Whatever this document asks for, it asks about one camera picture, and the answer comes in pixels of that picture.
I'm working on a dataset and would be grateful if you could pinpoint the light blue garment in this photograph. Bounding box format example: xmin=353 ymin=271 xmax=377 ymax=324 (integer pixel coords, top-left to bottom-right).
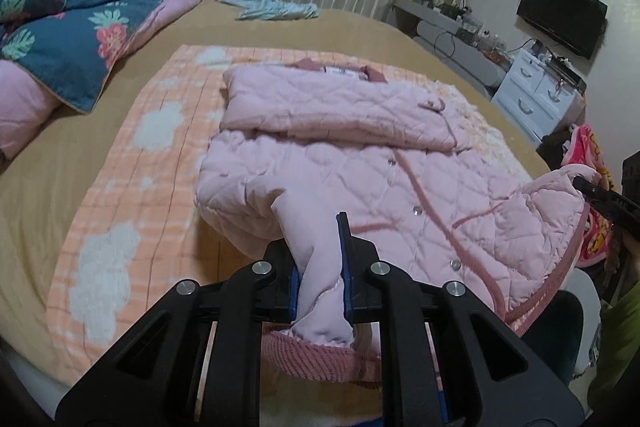
xmin=221 ymin=0 xmax=320 ymax=20

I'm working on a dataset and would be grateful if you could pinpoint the pink cartoon cloth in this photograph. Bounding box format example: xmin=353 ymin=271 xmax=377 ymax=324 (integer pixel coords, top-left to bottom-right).
xmin=560 ymin=123 xmax=622 ymax=270

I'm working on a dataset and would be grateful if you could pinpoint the white drawer cabinet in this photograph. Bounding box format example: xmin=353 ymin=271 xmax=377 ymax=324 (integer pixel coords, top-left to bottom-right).
xmin=491 ymin=49 xmax=586 ymax=148

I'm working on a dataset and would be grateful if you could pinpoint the tan bed sheet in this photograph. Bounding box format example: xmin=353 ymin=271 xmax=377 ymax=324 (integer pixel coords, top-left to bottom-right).
xmin=1 ymin=0 xmax=548 ymax=374

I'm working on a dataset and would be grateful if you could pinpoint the orange white bear blanket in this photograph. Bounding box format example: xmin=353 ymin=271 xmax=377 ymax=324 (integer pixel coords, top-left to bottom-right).
xmin=44 ymin=43 xmax=534 ymax=385

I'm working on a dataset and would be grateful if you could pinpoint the black wall television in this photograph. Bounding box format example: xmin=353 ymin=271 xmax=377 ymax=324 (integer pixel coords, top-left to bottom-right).
xmin=516 ymin=0 xmax=608 ymax=60

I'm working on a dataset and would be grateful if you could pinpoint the blue floral duvet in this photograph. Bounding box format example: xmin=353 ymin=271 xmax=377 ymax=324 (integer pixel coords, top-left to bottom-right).
xmin=0 ymin=0 xmax=204 ymax=163

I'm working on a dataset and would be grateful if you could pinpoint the pink quilted jacket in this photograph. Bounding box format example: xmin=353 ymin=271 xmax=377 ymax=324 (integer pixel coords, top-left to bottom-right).
xmin=195 ymin=64 xmax=599 ymax=383

